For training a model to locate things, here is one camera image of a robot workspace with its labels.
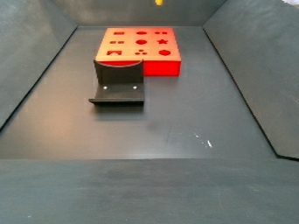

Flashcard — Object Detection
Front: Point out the yellow square-circle peg object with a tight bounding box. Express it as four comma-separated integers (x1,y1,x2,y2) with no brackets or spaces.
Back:
155,0,164,6

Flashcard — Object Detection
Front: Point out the red shape-sorting block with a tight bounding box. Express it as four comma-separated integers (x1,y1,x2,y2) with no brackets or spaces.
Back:
95,27,183,76

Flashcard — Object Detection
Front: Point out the black curved holder bracket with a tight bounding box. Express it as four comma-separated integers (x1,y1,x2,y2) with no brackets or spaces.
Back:
88,60,145,105

